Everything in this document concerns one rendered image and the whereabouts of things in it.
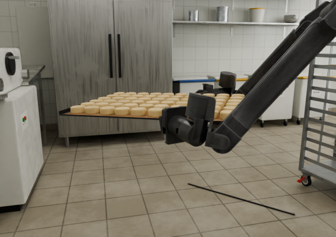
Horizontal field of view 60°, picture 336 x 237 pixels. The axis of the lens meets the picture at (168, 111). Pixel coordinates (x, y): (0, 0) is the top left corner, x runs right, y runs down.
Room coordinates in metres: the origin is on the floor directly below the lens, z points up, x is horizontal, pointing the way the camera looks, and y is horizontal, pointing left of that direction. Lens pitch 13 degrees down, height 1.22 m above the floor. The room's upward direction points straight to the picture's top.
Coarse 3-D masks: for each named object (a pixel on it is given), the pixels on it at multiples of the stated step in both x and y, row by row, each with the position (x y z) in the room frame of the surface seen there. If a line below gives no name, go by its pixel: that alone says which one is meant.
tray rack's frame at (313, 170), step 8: (320, 0) 2.43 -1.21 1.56; (312, 64) 2.43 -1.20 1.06; (328, 64) 2.54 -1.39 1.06; (312, 72) 2.43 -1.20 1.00; (328, 72) 2.54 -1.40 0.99; (312, 80) 2.44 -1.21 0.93; (328, 80) 2.55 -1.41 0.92; (304, 112) 2.45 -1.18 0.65; (304, 120) 2.44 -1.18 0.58; (304, 128) 2.43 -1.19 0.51; (304, 136) 2.43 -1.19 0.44; (320, 136) 2.54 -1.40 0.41; (304, 144) 2.43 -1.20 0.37; (304, 152) 2.44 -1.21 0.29; (328, 160) 2.60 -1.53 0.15; (304, 168) 2.42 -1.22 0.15; (312, 168) 2.42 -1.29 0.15; (320, 168) 2.42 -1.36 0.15; (320, 176) 2.25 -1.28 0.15; (328, 176) 2.25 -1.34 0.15
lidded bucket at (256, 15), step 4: (252, 8) 4.63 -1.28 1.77; (256, 8) 4.60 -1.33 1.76; (260, 8) 4.60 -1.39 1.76; (264, 8) 4.64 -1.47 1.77; (252, 12) 4.64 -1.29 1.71; (256, 12) 4.61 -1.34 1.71; (260, 12) 4.61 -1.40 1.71; (252, 16) 4.65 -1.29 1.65; (256, 16) 4.61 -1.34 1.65; (260, 16) 4.62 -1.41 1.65; (252, 20) 4.65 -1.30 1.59; (256, 20) 4.62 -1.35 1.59; (260, 20) 4.63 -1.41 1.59
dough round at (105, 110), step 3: (102, 108) 0.93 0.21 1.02; (105, 108) 0.93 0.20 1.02; (108, 108) 0.92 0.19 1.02; (111, 108) 0.93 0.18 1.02; (114, 108) 0.94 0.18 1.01; (102, 111) 0.92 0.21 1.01; (105, 111) 0.92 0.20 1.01; (108, 111) 0.92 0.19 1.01; (111, 111) 0.93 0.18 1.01; (102, 114) 0.93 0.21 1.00; (105, 114) 0.92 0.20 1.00; (108, 114) 0.92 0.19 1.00
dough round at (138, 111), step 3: (132, 108) 0.91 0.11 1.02; (135, 108) 0.91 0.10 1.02; (138, 108) 0.91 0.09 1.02; (141, 108) 0.91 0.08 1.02; (144, 108) 0.91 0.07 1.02; (132, 111) 0.89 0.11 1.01; (135, 111) 0.89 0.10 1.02; (138, 111) 0.89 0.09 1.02; (141, 111) 0.89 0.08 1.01; (144, 111) 0.90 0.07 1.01; (132, 114) 0.89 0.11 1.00; (135, 114) 0.89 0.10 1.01; (138, 114) 0.89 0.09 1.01; (141, 114) 0.89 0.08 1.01; (144, 114) 0.90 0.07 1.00
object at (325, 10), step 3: (333, 0) 0.65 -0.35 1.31; (330, 3) 0.65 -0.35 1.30; (333, 3) 0.65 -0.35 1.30; (327, 6) 0.67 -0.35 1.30; (330, 6) 0.65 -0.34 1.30; (333, 6) 0.65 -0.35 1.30; (324, 9) 0.69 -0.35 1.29; (327, 9) 0.66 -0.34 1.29; (330, 9) 0.65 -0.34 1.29; (321, 12) 0.70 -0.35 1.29; (324, 12) 0.68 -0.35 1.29; (327, 12) 0.66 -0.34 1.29; (321, 15) 0.70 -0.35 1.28; (324, 15) 0.68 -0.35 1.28
